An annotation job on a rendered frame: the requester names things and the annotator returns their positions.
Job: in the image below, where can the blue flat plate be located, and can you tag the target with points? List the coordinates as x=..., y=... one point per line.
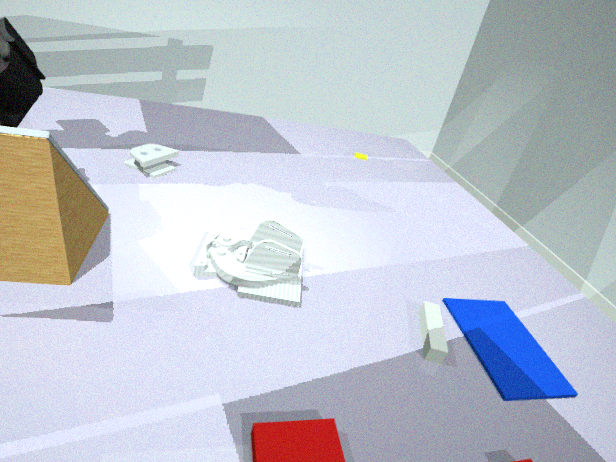
x=516, y=364

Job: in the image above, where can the red block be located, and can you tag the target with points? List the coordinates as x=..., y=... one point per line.
x=296, y=441

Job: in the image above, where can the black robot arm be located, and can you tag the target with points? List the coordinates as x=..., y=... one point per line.
x=20, y=84

